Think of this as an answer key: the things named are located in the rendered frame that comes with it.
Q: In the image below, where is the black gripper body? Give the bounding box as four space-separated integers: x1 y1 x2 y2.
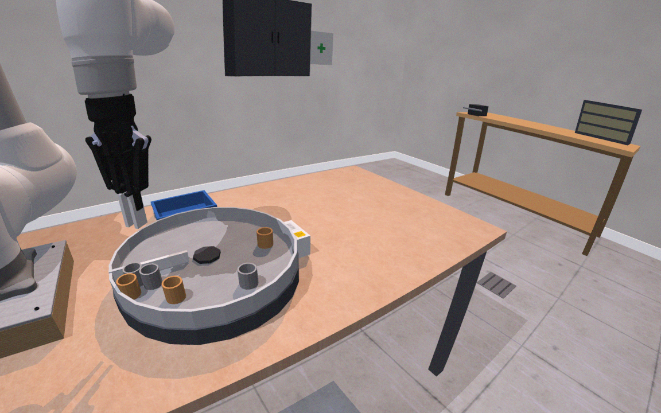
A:
85 94 138 151

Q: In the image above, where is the bronze bushing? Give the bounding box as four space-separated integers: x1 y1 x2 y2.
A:
256 227 274 249
116 273 141 300
162 276 186 304

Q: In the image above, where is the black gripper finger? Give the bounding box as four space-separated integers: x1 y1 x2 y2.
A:
110 126 151 229
85 131 134 228

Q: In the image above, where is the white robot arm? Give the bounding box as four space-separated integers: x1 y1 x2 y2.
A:
0 0 174 301

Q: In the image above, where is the grey metal bushing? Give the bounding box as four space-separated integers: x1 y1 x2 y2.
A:
238 263 258 290
139 263 162 290
122 262 143 287

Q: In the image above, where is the blue square tray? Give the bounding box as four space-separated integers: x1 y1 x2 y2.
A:
151 190 217 220

